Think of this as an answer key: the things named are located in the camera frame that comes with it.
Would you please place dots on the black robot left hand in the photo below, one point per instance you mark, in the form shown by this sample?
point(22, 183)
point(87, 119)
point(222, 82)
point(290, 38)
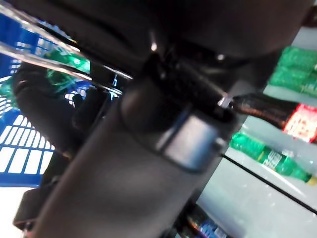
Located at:
point(148, 148)

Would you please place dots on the blue plastic shopping basket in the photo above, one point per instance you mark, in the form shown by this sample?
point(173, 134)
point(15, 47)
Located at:
point(27, 34)

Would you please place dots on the Pepsi cola bottle blue cap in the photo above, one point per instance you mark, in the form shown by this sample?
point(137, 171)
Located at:
point(205, 228)

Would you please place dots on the Coca-Cola bottle red cap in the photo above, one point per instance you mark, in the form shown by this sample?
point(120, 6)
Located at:
point(267, 111)

